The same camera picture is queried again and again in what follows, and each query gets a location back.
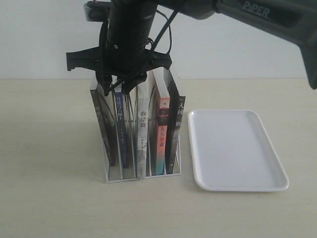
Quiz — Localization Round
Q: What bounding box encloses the black rightmost book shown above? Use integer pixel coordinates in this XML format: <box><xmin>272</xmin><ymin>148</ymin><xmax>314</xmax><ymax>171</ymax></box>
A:
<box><xmin>163</xmin><ymin>66</ymin><xmax>186</xmax><ymax>174</ymax></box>

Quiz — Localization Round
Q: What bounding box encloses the white wire book rack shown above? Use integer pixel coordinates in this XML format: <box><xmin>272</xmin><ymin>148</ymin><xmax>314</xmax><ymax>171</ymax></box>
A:
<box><xmin>90</xmin><ymin>67</ymin><xmax>185</xmax><ymax>182</ymax></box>

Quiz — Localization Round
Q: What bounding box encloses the blue book orange crescent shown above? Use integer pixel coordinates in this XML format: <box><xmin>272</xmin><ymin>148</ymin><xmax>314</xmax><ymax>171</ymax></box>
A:
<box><xmin>114</xmin><ymin>86</ymin><xmax>129</xmax><ymax>169</ymax></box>

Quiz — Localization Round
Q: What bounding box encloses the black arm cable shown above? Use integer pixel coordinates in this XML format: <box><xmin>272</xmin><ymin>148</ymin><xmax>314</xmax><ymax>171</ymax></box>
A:
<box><xmin>146</xmin><ymin>9</ymin><xmax>179</xmax><ymax>57</ymax></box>

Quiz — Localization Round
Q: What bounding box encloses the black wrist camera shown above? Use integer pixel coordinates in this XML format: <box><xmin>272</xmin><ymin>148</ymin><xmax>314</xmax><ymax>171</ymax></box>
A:
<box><xmin>84</xmin><ymin>0</ymin><xmax>111</xmax><ymax>22</ymax></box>

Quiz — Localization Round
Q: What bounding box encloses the dark grey leftmost book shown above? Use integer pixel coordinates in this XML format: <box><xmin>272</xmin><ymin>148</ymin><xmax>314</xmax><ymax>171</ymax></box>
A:
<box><xmin>90</xmin><ymin>79</ymin><xmax>116</xmax><ymax>167</ymax></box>

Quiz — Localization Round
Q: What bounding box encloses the white spine book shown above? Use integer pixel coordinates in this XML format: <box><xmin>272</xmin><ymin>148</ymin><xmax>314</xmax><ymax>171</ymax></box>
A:
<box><xmin>137</xmin><ymin>81</ymin><xmax>149</xmax><ymax>179</ymax></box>

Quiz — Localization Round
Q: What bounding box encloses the red teal spine book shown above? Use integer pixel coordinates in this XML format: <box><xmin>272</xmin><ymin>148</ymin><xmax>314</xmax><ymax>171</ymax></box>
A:
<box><xmin>153</xmin><ymin>68</ymin><xmax>170</xmax><ymax>175</ymax></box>

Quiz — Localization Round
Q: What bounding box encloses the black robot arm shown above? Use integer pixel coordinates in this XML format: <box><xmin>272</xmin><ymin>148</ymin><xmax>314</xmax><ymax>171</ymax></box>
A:
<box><xmin>66</xmin><ymin>0</ymin><xmax>317</xmax><ymax>94</ymax></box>

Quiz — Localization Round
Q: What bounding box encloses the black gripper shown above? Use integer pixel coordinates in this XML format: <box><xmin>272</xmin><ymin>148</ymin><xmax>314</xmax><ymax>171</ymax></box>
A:
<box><xmin>66</xmin><ymin>47</ymin><xmax>172</xmax><ymax>96</ymax></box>

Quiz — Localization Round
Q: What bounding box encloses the white plastic tray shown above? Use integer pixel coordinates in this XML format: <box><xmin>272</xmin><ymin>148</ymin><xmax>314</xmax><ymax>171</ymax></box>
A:
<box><xmin>188</xmin><ymin>109</ymin><xmax>289</xmax><ymax>192</ymax></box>

